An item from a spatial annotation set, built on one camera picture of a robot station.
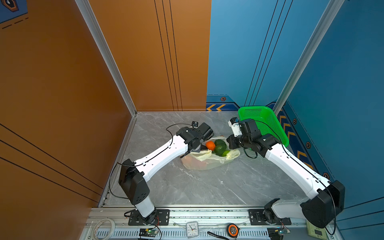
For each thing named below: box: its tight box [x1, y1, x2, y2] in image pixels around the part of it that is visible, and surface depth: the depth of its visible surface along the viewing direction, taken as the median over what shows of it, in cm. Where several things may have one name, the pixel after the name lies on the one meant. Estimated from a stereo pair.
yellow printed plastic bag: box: [180, 137, 240, 170], surface depth 75 cm
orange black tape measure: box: [226, 223, 241, 239], surface depth 69 cm
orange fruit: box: [205, 141, 216, 151], surface depth 96 cm
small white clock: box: [186, 221, 200, 239], surface depth 70 cm
